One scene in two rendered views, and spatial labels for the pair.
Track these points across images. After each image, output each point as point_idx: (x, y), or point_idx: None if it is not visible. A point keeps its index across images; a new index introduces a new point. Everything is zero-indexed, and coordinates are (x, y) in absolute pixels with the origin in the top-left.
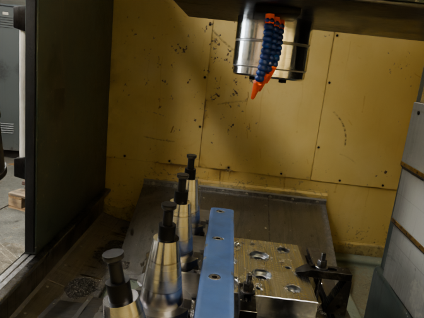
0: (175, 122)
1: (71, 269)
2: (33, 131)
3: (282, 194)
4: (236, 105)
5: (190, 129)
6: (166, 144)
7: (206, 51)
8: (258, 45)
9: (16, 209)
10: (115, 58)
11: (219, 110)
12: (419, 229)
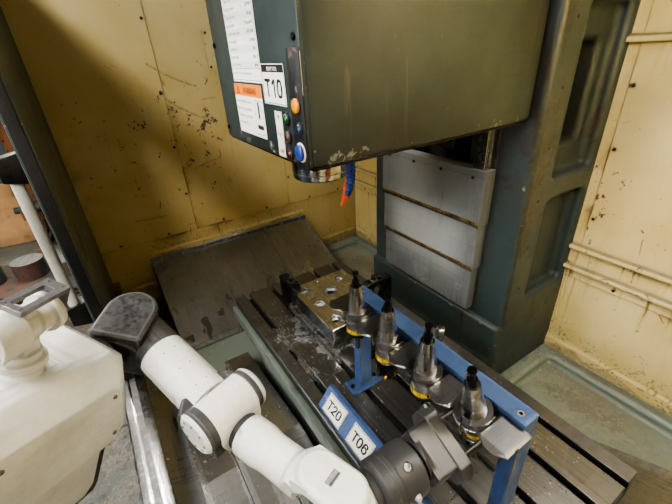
0: (161, 198)
1: None
2: (88, 280)
3: (272, 222)
4: (213, 164)
5: (178, 198)
6: (160, 220)
7: (166, 121)
8: None
9: None
10: (66, 154)
11: (199, 173)
12: (411, 231)
